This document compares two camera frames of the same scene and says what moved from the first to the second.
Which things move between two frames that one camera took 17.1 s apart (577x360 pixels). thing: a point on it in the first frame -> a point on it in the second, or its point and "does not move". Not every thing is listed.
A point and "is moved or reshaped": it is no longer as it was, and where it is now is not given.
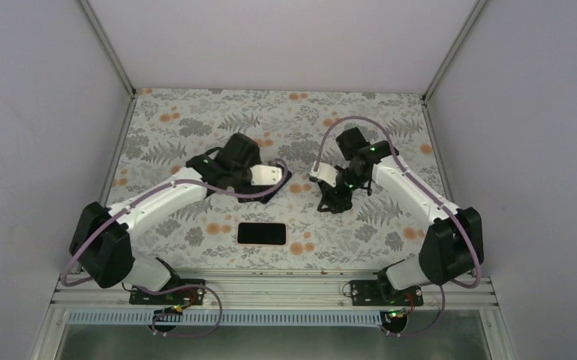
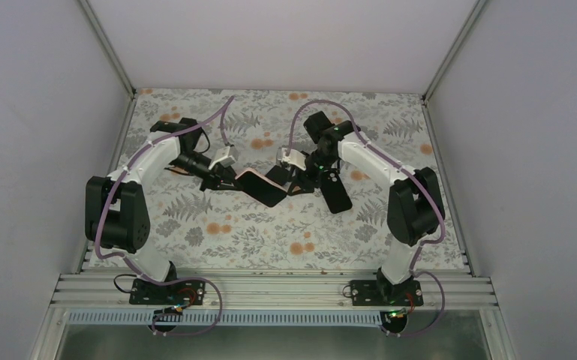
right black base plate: x=380 y=292 does not move
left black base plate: x=186 y=296 does not move
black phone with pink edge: x=262 y=234 is moved or reshaped
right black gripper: x=334 y=198 -> x=308 y=180
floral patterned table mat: x=168 y=130 does not move
